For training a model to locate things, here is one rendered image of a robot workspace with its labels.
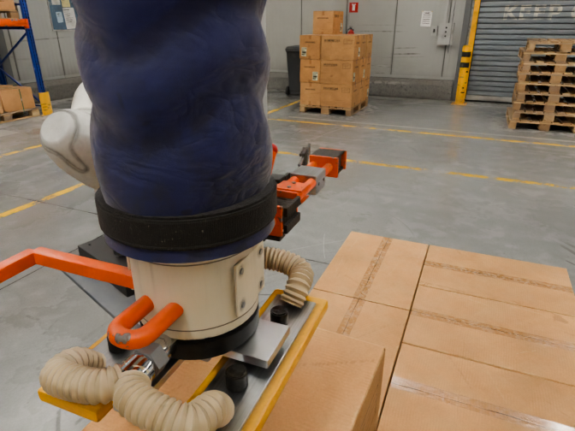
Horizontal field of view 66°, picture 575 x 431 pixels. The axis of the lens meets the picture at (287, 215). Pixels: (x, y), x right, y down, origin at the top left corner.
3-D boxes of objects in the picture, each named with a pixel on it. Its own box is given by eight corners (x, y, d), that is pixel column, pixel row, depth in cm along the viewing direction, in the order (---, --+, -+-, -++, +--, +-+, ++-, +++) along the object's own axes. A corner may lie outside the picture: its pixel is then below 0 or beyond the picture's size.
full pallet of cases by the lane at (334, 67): (351, 116, 798) (357, 9, 728) (298, 112, 836) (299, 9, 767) (368, 105, 900) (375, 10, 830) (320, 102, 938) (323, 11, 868)
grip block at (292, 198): (285, 238, 80) (285, 208, 77) (236, 229, 83) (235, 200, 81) (301, 221, 87) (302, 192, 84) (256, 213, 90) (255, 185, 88)
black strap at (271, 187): (224, 268, 45) (222, 233, 43) (53, 231, 53) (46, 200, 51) (301, 195, 64) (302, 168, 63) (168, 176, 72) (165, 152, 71)
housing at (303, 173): (317, 196, 99) (317, 176, 97) (288, 191, 101) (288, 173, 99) (326, 185, 105) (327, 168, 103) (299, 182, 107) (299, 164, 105)
